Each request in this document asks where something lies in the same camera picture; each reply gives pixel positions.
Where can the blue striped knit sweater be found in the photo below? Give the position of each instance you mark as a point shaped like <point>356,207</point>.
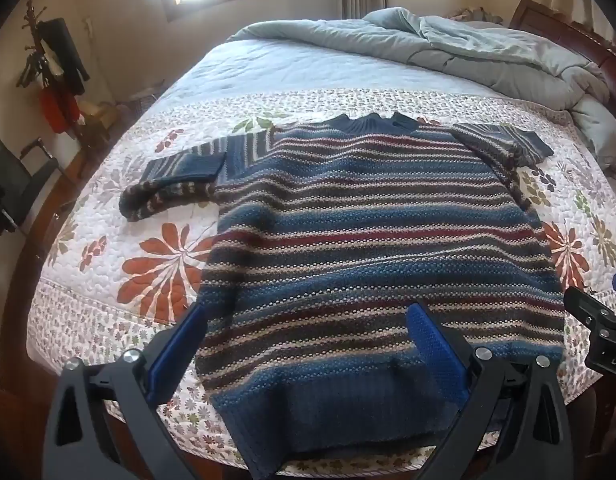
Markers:
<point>363,220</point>

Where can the wooden headboard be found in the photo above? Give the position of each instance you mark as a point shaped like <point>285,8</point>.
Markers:
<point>563,30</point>

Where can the grey comforter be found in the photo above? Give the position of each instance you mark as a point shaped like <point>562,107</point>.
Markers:
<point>463,50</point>

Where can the floral quilted bedspread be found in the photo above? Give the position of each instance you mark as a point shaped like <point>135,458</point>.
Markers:
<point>137,270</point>

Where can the black mesh chair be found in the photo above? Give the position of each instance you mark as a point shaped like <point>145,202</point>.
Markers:
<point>12,175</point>

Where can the black hanging garment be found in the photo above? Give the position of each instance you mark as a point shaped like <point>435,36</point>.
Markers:
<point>62,45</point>

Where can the patterned pillow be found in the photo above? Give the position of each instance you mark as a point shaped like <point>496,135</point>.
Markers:
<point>475,14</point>

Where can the cardboard box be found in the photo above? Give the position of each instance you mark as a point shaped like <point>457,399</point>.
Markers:
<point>100,115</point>

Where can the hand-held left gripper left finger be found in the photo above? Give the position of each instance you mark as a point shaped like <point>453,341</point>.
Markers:
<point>175,346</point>

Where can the wooden coat rack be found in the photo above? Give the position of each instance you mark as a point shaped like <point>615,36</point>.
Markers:
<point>30,15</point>

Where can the red hanging garment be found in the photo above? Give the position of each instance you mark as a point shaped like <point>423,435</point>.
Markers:
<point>57,110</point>

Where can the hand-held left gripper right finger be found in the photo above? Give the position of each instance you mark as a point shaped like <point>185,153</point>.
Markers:
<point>433,350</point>

